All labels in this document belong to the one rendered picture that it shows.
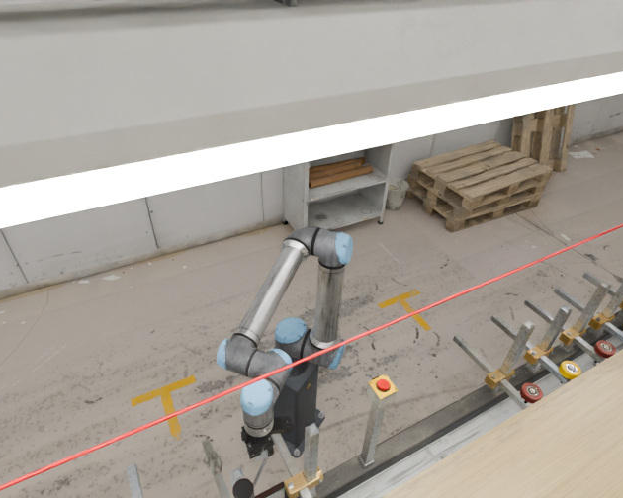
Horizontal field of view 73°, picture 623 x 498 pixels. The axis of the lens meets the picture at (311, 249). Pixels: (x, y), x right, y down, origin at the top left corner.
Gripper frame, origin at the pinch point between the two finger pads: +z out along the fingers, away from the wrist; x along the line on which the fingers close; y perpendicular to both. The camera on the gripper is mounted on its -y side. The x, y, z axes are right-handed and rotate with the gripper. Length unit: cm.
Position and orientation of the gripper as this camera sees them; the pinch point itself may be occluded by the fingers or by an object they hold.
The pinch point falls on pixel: (267, 453)
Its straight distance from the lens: 159.5
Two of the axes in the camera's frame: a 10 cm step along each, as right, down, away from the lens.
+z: -0.3, 7.9, 6.2
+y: -8.8, 2.7, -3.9
